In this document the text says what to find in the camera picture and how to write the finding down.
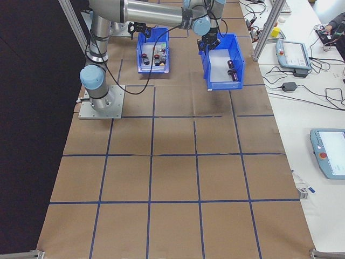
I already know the aluminium frame post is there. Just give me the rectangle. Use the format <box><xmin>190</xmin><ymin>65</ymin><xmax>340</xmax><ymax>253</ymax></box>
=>
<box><xmin>57</xmin><ymin>0</ymin><xmax>90</xmax><ymax>57</ymax></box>
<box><xmin>252</xmin><ymin>0</ymin><xmax>287</xmax><ymax>62</ymax></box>

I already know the white keyboard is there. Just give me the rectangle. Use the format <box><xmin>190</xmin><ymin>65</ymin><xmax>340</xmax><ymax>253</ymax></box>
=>
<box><xmin>279</xmin><ymin>0</ymin><xmax>293</xmax><ymax>15</ymax></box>

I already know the black cover cloth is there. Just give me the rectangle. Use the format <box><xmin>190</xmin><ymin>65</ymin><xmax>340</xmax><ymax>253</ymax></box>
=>
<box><xmin>0</xmin><ymin>0</ymin><xmax>91</xmax><ymax>256</ymax></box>

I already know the blue bin with colourful buttons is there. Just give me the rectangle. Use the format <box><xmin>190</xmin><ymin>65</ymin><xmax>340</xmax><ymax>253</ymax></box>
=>
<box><xmin>136</xmin><ymin>26</ymin><xmax>171</xmax><ymax>74</ymax></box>

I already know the white square base plate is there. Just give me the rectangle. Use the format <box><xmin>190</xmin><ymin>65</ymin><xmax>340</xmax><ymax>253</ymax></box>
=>
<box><xmin>78</xmin><ymin>84</ymin><xmax>127</xmax><ymax>120</ymax></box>

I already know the aluminium extrusion bar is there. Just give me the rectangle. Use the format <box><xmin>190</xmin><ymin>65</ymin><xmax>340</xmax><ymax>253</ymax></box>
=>
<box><xmin>0</xmin><ymin>249</ymin><xmax>45</xmax><ymax>259</ymax></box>
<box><xmin>308</xmin><ymin>248</ymin><xmax>345</xmax><ymax>259</ymax></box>

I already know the black desk cable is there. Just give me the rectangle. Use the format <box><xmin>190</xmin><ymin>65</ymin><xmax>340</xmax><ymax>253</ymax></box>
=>
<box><xmin>295</xmin><ymin>84</ymin><xmax>345</xmax><ymax>111</ymax></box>

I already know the blue bin with dark buttons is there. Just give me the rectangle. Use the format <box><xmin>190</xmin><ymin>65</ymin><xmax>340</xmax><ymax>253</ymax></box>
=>
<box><xmin>198</xmin><ymin>32</ymin><xmax>246</xmax><ymax>91</ymax></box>

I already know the white paper label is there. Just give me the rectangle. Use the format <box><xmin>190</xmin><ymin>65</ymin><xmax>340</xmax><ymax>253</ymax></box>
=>
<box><xmin>292</xmin><ymin>169</ymin><xmax>306</xmax><ymax>187</ymax></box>

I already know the black electronics board with wires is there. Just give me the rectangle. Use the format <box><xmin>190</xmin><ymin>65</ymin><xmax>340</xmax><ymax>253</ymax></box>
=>
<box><xmin>315</xmin><ymin>24</ymin><xmax>339</xmax><ymax>52</ymax></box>

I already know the forearm in dark sleeve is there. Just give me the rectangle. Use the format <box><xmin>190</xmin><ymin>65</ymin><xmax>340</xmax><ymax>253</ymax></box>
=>
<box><xmin>329</xmin><ymin>12</ymin><xmax>345</xmax><ymax>32</ymax></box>

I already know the black orange cable adapter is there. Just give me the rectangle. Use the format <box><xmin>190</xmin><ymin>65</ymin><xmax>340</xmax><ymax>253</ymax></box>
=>
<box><xmin>250</xmin><ymin>28</ymin><xmax>264</xmax><ymax>44</ymax></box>
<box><xmin>243</xmin><ymin>11</ymin><xmax>257</xmax><ymax>28</ymax></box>

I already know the small grey white box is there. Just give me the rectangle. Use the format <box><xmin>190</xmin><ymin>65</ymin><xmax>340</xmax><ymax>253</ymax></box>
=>
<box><xmin>296</xmin><ymin>186</ymin><xmax>309</xmax><ymax>201</ymax></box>

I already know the blue grey teach pendant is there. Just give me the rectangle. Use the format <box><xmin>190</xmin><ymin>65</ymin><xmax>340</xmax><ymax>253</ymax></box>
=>
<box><xmin>274</xmin><ymin>39</ymin><xmax>314</xmax><ymax>70</ymax></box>
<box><xmin>309</xmin><ymin>128</ymin><xmax>345</xmax><ymax>181</ymax></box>

